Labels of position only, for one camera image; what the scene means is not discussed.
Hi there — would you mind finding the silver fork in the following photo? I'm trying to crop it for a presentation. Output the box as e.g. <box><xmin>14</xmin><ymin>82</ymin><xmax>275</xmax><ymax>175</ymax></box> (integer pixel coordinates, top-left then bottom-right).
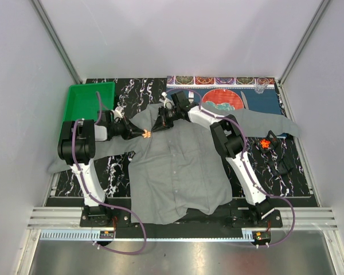
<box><xmin>188</xmin><ymin>91</ymin><xmax>194</xmax><ymax>103</ymax></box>

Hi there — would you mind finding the red and teal plate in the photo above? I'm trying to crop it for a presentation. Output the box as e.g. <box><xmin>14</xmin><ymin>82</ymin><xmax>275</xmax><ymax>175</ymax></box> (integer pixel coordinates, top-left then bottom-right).
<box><xmin>202</xmin><ymin>89</ymin><xmax>244</xmax><ymax>111</ymax></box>

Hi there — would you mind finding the clear drinking glass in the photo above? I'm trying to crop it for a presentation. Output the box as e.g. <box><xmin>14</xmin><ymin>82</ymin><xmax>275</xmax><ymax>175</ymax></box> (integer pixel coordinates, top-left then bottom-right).
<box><xmin>255</xmin><ymin>77</ymin><xmax>269</xmax><ymax>94</ymax></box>

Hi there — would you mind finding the orange flower brooch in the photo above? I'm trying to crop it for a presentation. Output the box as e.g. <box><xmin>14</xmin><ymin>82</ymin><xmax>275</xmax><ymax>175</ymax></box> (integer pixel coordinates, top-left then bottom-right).
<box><xmin>142</xmin><ymin>129</ymin><xmax>151</xmax><ymax>139</ymax></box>
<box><xmin>259</xmin><ymin>139</ymin><xmax>272</xmax><ymax>150</ymax></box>

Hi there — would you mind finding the blue patterned placemat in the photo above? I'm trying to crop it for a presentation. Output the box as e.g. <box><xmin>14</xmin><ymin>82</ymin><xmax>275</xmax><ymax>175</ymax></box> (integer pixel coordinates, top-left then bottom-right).
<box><xmin>166</xmin><ymin>76</ymin><xmax>285</xmax><ymax>116</ymax></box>

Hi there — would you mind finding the grey button shirt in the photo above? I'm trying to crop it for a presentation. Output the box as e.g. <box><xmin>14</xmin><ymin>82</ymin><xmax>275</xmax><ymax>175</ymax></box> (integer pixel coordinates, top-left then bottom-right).
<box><xmin>48</xmin><ymin>102</ymin><xmax>302</xmax><ymax>225</ymax></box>

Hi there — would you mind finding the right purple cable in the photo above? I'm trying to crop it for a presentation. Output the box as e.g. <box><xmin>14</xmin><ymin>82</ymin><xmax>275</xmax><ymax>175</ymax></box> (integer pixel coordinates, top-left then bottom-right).
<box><xmin>162</xmin><ymin>88</ymin><xmax>296</xmax><ymax>248</ymax></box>

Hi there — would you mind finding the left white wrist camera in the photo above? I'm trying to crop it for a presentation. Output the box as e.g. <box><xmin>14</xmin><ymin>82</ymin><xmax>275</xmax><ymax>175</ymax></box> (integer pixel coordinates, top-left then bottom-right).
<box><xmin>113</xmin><ymin>106</ymin><xmax>124</xmax><ymax>119</ymax></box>

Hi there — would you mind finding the black brooch stand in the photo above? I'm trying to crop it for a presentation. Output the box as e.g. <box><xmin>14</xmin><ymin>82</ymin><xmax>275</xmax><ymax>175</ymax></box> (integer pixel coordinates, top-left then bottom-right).
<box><xmin>257</xmin><ymin>130</ymin><xmax>280</xmax><ymax>154</ymax></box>
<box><xmin>268</xmin><ymin>159</ymin><xmax>295</xmax><ymax>176</ymax></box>

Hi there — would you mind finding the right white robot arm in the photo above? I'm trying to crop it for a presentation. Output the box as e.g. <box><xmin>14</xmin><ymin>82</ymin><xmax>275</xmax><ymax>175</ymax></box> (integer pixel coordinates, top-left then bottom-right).
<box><xmin>152</xmin><ymin>91</ymin><xmax>274</xmax><ymax>227</ymax></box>

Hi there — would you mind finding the far black brooch stand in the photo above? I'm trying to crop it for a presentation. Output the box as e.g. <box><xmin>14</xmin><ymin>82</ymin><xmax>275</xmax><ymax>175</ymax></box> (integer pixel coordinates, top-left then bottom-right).
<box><xmin>257</xmin><ymin>130</ymin><xmax>280</xmax><ymax>154</ymax></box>

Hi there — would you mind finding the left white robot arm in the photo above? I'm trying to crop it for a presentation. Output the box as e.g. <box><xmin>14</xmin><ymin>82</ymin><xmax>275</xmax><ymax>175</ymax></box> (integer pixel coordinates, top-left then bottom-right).
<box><xmin>57</xmin><ymin>110</ymin><xmax>151</xmax><ymax>227</ymax></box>

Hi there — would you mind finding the near black brooch stand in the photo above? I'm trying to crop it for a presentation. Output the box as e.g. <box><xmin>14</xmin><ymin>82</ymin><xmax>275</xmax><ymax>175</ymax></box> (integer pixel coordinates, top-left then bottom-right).
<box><xmin>268</xmin><ymin>159</ymin><xmax>295</xmax><ymax>176</ymax></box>

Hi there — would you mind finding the green plastic bin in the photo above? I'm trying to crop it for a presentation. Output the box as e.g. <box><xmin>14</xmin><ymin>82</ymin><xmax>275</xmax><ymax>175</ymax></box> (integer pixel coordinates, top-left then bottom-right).
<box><xmin>63</xmin><ymin>82</ymin><xmax>115</xmax><ymax>121</ymax></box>

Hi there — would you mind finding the silver knife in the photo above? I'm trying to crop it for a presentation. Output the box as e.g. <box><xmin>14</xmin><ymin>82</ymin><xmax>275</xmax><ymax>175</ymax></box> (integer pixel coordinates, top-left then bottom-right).
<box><xmin>240</xmin><ymin>91</ymin><xmax>249</xmax><ymax>109</ymax></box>

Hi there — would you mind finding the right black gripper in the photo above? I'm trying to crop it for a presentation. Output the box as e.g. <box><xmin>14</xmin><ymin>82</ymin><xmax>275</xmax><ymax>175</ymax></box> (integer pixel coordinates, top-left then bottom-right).
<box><xmin>151</xmin><ymin>107</ymin><xmax>180</xmax><ymax>133</ymax></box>

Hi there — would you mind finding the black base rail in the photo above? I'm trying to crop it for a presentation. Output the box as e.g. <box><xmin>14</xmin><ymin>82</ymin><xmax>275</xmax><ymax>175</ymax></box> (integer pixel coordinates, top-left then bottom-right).
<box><xmin>80</xmin><ymin>202</ymin><xmax>283</xmax><ymax>229</ymax></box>

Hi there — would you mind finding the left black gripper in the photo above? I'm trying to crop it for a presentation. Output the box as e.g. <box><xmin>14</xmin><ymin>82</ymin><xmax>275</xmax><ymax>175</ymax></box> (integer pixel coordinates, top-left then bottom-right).
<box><xmin>109</xmin><ymin>116</ymin><xmax>144</xmax><ymax>140</ymax></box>

